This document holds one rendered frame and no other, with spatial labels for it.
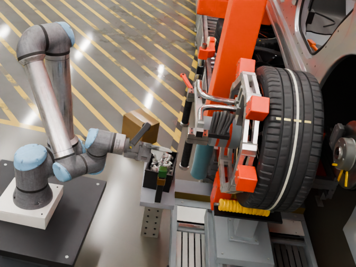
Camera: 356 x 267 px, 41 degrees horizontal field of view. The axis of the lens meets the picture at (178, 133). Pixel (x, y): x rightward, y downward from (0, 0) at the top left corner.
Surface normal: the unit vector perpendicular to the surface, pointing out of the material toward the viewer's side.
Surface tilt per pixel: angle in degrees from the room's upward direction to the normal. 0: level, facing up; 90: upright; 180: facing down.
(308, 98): 22
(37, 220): 90
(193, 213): 0
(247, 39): 90
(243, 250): 0
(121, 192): 0
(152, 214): 90
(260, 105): 35
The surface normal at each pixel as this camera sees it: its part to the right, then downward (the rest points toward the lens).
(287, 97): 0.14, -0.51
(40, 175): 0.66, 0.44
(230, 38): -0.02, 0.58
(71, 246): 0.15, -0.81
